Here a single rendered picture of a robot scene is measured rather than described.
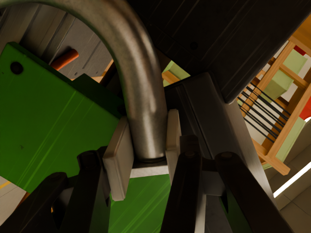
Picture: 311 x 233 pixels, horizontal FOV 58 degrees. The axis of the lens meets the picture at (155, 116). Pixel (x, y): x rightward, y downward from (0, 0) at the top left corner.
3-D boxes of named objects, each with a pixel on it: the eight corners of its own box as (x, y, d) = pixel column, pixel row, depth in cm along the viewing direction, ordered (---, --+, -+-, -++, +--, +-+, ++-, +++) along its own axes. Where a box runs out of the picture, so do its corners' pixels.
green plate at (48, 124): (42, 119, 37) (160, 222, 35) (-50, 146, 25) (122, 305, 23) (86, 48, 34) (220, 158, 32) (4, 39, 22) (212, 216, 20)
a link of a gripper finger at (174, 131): (164, 149, 15) (178, 148, 15) (168, 109, 22) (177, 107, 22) (172, 196, 16) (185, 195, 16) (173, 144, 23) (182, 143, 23)
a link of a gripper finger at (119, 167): (125, 201, 16) (112, 202, 16) (136, 148, 23) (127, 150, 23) (114, 155, 15) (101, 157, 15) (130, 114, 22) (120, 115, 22)
